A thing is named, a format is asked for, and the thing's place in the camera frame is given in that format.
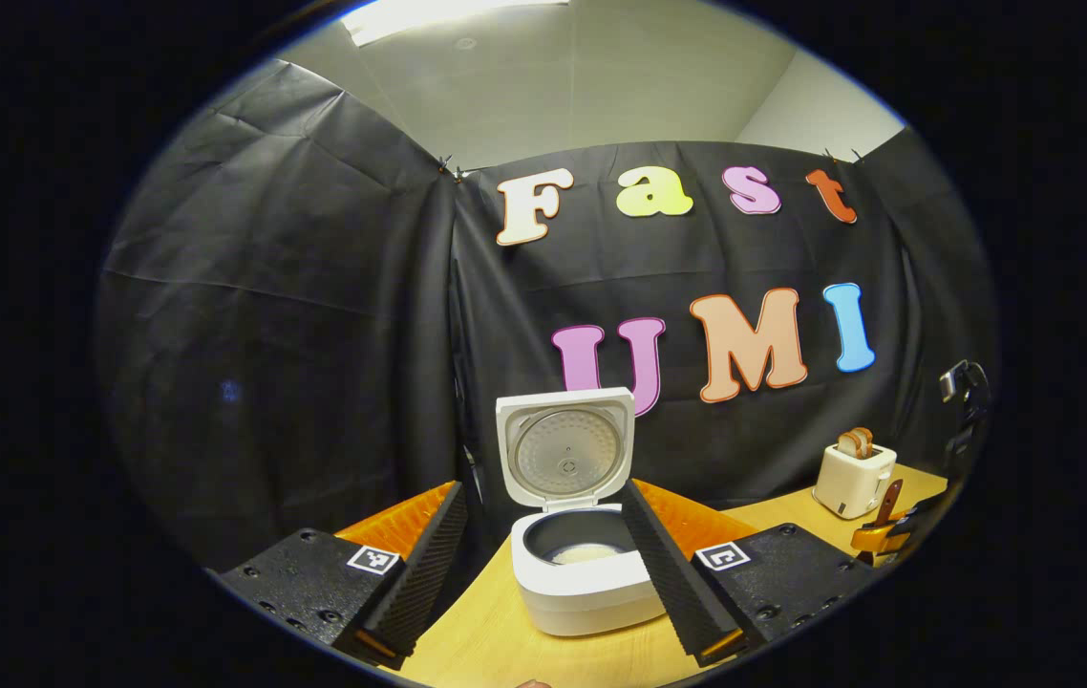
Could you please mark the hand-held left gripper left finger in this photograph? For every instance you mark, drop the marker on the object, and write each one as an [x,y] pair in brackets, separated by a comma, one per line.
[429,564]

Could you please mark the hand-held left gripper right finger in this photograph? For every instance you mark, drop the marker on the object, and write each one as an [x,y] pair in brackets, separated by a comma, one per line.
[663,573]

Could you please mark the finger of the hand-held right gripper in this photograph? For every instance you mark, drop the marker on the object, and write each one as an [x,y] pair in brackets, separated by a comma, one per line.
[883,540]

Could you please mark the wooden spoon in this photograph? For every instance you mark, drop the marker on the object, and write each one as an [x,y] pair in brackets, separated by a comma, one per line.
[890,497]

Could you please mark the white rice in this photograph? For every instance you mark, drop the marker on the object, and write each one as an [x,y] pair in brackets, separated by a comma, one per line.
[586,553]

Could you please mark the white rice cooker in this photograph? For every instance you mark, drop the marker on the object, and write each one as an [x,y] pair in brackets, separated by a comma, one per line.
[582,602]

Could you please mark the white toaster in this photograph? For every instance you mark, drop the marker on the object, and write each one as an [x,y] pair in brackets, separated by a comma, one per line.
[849,487]

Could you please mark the brown toast slice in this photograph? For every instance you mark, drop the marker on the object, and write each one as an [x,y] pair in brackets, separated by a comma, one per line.
[847,445]
[863,440]

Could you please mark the black backdrop cloth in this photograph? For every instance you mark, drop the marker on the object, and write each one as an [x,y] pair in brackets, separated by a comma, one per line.
[266,334]

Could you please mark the ceiling light panel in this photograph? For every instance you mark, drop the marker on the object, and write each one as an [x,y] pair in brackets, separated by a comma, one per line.
[448,17]

